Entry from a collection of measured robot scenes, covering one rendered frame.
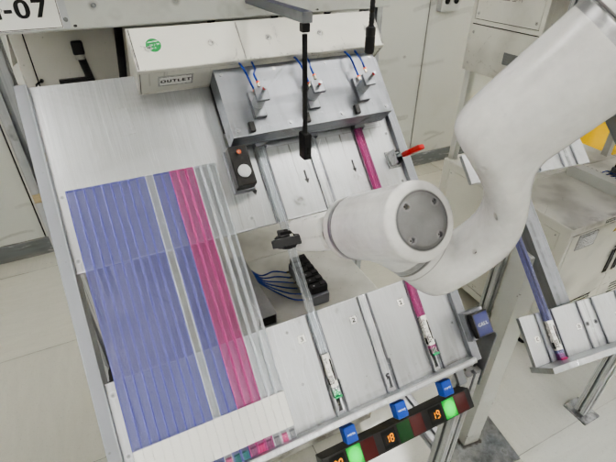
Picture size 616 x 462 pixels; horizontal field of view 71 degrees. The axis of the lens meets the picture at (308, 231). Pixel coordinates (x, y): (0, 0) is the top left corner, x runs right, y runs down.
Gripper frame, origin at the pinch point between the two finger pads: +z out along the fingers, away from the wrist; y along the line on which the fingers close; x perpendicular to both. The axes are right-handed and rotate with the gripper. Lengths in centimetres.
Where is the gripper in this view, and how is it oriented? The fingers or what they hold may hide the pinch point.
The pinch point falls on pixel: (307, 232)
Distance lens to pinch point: 72.4
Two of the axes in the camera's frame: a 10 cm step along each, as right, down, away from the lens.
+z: -3.6, 0.4, 9.3
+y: -9.0, 2.5, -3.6
